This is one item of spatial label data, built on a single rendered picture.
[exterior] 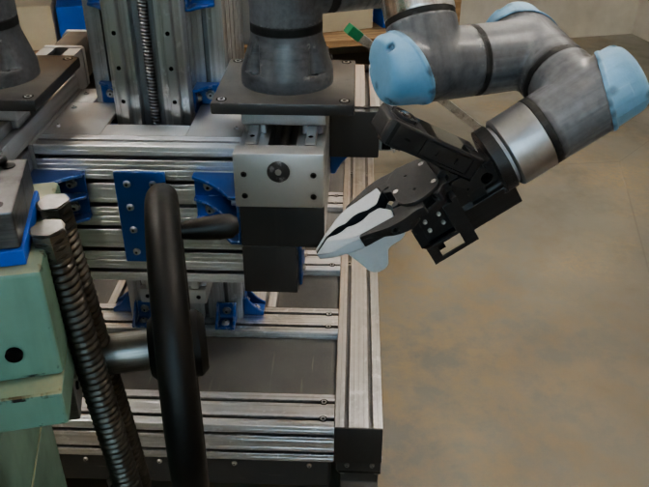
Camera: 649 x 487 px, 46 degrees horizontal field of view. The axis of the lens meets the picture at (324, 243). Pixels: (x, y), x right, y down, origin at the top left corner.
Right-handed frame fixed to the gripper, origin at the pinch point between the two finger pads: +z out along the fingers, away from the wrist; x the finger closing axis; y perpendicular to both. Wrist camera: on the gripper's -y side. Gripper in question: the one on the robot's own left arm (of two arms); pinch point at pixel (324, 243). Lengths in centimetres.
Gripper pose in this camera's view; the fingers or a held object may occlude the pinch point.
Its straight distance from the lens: 79.2
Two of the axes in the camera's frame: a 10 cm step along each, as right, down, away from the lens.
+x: -2.1, -5.1, 8.4
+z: -8.5, 5.2, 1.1
